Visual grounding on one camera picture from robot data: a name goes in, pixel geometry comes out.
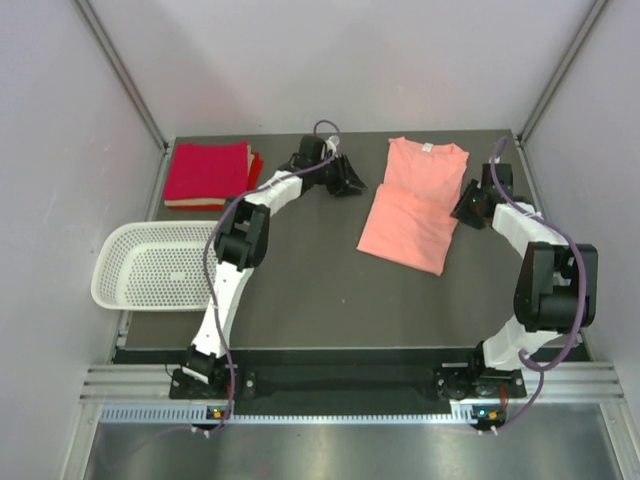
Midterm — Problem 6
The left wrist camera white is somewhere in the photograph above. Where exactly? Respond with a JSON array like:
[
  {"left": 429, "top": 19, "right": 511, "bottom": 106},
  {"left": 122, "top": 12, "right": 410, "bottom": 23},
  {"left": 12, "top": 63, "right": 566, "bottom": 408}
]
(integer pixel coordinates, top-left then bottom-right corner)
[{"left": 325, "top": 135, "right": 340, "bottom": 155}]

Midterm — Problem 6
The salmon pink t-shirt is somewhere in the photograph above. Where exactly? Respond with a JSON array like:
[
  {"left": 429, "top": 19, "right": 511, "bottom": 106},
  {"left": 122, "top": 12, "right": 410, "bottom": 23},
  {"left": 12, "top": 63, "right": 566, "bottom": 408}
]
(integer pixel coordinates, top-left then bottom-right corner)
[{"left": 357, "top": 137, "right": 469, "bottom": 276}]

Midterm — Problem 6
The folded magenta t-shirt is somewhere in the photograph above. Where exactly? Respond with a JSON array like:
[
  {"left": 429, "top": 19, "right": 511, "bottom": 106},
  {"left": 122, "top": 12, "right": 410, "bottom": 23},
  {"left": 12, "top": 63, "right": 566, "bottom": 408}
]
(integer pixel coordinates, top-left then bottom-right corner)
[{"left": 163, "top": 142, "right": 250, "bottom": 202}]

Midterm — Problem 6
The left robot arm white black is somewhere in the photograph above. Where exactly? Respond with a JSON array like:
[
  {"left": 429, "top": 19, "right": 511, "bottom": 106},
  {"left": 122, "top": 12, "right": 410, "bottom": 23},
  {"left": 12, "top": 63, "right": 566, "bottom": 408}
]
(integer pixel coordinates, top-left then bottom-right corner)
[{"left": 183, "top": 134, "right": 366, "bottom": 397}]

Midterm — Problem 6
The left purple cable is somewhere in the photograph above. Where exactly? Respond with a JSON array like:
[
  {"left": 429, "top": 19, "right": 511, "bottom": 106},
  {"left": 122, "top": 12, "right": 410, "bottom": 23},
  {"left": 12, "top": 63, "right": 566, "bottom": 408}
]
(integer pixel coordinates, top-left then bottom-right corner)
[{"left": 99, "top": 119, "right": 342, "bottom": 471}]

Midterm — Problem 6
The left aluminium frame post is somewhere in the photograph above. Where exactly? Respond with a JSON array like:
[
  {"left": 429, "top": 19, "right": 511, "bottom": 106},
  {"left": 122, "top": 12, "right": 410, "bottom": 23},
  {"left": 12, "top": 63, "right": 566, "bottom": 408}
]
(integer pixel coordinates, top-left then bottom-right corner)
[{"left": 70, "top": 0, "right": 169, "bottom": 151}]

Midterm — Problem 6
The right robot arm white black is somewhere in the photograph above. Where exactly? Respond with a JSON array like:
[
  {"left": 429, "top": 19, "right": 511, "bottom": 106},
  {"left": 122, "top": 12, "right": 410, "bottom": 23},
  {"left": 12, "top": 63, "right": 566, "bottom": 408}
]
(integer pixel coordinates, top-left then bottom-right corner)
[{"left": 451, "top": 162, "right": 598, "bottom": 396}]

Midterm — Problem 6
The right aluminium frame post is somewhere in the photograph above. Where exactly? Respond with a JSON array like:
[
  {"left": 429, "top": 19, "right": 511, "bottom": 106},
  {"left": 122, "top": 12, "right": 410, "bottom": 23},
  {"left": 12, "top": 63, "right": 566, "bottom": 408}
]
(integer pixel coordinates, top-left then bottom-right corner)
[{"left": 515, "top": 0, "right": 611, "bottom": 148}]

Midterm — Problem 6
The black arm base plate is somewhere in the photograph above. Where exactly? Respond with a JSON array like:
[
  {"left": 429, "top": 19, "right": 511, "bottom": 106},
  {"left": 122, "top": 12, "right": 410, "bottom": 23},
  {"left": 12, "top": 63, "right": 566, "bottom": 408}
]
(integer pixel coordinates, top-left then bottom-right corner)
[{"left": 170, "top": 348, "right": 526, "bottom": 401}]

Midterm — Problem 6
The grey slotted cable duct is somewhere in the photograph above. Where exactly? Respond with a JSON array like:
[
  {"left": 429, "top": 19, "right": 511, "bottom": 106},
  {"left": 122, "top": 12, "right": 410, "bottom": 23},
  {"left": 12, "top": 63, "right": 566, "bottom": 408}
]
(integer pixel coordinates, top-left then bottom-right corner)
[{"left": 99, "top": 402, "right": 499, "bottom": 426}]

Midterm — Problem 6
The white perforated plastic basket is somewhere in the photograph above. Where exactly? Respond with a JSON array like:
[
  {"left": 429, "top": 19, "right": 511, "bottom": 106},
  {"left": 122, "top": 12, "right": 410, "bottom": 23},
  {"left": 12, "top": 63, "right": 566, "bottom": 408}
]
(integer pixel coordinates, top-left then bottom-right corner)
[{"left": 90, "top": 220, "right": 217, "bottom": 312}]

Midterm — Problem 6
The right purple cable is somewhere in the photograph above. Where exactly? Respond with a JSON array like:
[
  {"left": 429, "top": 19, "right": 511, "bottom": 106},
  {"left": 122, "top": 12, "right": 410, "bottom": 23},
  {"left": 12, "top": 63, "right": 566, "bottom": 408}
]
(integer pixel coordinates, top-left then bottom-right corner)
[{"left": 489, "top": 137, "right": 589, "bottom": 435}]

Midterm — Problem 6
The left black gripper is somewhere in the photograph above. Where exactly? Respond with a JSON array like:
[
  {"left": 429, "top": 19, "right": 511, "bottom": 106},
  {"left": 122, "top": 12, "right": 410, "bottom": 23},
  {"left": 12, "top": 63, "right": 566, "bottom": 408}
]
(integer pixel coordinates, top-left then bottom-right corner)
[{"left": 311, "top": 152, "right": 367, "bottom": 196}]

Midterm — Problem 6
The purple cable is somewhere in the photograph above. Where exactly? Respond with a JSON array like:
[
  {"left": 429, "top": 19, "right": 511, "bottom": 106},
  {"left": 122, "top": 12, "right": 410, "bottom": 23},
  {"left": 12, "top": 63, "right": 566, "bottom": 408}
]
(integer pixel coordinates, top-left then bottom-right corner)
[
  {"left": 99, "top": 119, "right": 342, "bottom": 471},
  {"left": 489, "top": 137, "right": 589, "bottom": 435}
]

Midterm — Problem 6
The aluminium frame post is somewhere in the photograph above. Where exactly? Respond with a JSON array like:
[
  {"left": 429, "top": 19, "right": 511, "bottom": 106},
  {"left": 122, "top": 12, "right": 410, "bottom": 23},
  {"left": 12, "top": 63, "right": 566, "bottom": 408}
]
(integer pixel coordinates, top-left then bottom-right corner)
[
  {"left": 70, "top": 0, "right": 169, "bottom": 151},
  {"left": 515, "top": 0, "right": 611, "bottom": 148}
]

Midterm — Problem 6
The folded red t-shirt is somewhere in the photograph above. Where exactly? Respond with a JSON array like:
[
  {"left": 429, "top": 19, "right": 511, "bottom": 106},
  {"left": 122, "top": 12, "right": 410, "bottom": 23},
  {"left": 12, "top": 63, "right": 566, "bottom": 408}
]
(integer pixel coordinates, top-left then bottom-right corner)
[{"left": 164, "top": 153, "right": 264, "bottom": 211}]

